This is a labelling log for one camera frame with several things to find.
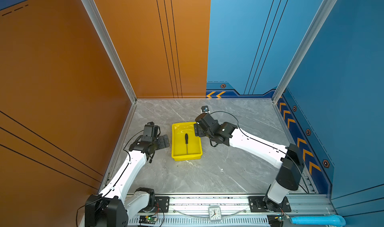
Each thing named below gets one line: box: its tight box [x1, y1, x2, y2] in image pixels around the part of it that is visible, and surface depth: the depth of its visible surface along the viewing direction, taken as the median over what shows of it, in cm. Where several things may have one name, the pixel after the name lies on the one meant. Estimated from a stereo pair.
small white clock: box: [208, 205, 222, 222], surface depth 71 cm
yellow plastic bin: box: [171, 122, 203, 162], surface depth 94 cm
